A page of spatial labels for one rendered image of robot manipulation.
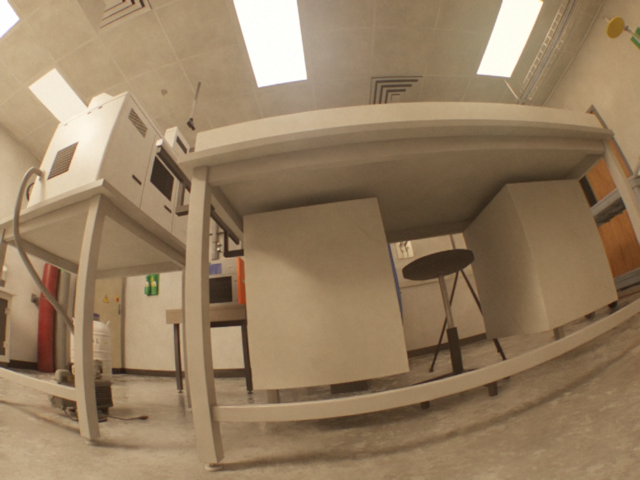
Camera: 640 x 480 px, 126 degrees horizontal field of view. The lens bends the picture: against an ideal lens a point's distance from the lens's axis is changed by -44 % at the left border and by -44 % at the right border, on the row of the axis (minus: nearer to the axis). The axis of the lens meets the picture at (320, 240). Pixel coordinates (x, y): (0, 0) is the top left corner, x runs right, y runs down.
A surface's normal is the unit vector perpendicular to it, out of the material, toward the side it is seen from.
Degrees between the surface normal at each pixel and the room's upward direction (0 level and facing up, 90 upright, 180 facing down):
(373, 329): 90
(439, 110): 90
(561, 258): 90
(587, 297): 90
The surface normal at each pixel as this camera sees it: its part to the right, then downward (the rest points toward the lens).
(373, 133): 0.12, 0.92
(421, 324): -0.07, -0.36
